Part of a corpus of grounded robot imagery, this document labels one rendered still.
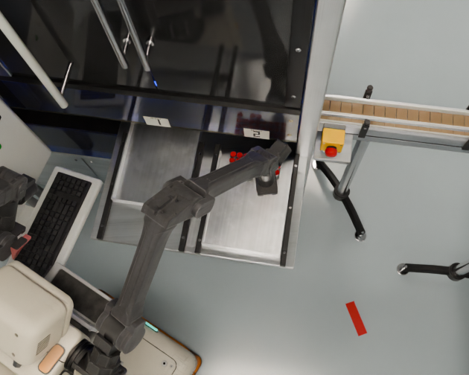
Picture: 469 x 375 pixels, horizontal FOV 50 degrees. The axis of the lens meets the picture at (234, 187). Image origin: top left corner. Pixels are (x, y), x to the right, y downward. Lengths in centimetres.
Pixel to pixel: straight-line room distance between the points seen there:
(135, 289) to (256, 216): 64
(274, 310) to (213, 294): 31
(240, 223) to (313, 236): 96
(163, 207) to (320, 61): 52
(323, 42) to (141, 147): 88
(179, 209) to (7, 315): 47
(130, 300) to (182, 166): 70
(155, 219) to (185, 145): 76
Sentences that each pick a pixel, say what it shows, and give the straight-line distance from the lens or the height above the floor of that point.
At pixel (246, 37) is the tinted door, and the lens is 127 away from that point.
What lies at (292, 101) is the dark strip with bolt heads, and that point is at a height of 125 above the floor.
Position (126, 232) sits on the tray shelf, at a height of 88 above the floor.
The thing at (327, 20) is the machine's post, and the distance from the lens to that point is 117.
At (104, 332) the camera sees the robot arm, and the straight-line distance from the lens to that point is 134.
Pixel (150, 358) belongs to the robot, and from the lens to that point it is 231.
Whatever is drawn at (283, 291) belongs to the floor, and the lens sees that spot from 257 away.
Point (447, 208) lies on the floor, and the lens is 282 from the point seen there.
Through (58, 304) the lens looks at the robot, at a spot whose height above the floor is 133.
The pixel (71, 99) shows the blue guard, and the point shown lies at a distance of 177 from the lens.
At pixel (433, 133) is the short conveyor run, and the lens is 188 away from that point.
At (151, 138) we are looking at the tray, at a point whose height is 88.
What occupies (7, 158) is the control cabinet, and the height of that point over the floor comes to 104.
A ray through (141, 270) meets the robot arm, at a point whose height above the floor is 140.
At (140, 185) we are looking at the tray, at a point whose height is 88.
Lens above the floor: 254
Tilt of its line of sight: 70 degrees down
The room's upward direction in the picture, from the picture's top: 9 degrees counter-clockwise
